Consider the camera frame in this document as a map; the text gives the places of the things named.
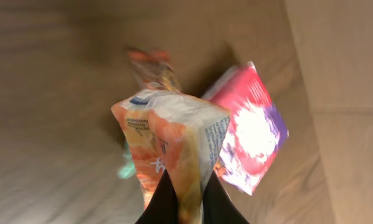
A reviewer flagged teal snack packet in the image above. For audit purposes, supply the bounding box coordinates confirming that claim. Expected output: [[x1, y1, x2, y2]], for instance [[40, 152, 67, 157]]
[[117, 141, 136, 179]]

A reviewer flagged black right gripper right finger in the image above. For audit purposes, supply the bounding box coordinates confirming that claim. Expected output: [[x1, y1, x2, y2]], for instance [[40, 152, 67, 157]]
[[202, 172, 249, 224]]

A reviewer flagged small orange box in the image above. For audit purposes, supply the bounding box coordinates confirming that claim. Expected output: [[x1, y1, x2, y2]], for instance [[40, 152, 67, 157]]
[[111, 89, 230, 223]]

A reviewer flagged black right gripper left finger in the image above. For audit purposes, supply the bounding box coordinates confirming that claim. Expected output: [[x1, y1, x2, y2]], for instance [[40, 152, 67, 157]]
[[135, 170, 179, 224]]

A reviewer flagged purple pink liner pack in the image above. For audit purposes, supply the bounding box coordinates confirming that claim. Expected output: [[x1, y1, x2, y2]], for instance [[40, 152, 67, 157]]
[[203, 62, 289, 195]]

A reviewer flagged orange brown snack bar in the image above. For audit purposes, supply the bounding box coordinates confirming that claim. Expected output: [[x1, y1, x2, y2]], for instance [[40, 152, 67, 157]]
[[127, 48, 181, 91]]

